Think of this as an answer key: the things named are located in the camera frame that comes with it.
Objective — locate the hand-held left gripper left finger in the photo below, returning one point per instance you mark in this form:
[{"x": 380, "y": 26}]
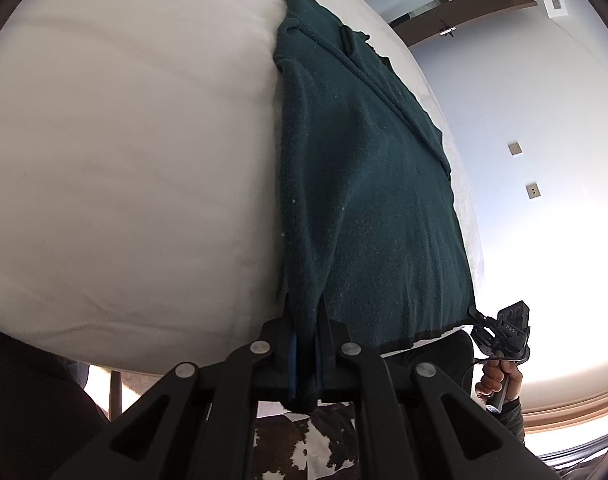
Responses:
[{"x": 294, "y": 360}]

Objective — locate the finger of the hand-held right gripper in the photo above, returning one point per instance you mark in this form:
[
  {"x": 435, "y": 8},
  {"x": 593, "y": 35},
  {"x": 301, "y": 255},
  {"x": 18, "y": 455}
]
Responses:
[
  {"x": 481, "y": 319},
  {"x": 480, "y": 341}
]

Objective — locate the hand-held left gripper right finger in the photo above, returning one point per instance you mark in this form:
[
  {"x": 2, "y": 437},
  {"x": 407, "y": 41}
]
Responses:
[{"x": 318, "y": 360}]

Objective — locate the dark green shorts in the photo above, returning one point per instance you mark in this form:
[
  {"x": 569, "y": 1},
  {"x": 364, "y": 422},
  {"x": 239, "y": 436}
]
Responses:
[{"x": 364, "y": 200}]

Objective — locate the person's right forearm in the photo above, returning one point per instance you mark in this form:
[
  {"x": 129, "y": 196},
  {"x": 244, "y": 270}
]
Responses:
[{"x": 514, "y": 417}]

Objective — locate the person's right hand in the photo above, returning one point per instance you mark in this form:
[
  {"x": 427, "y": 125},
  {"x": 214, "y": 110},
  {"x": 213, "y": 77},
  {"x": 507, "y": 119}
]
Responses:
[{"x": 489, "y": 377}]

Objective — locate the cow print pants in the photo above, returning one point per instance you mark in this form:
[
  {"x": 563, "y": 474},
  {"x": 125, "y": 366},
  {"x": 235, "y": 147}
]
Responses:
[{"x": 304, "y": 442}]

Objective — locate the wooden bed leg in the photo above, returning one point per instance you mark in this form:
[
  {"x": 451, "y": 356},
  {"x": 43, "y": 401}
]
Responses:
[{"x": 115, "y": 392}]

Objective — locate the white bed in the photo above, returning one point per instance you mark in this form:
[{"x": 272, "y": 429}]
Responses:
[{"x": 133, "y": 170}]

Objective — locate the dark cloth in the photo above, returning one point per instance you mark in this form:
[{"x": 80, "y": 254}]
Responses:
[{"x": 28, "y": 400}]

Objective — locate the beige wall socket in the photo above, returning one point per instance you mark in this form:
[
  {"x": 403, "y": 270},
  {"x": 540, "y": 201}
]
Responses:
[
  {"x": 533, "y": 191},
  {"x": 515, "y": 148}
]

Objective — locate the wooden door frame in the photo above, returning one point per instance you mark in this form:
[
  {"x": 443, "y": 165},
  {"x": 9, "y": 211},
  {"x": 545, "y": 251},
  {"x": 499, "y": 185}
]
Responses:
[{"x": 464, "y": 10}]

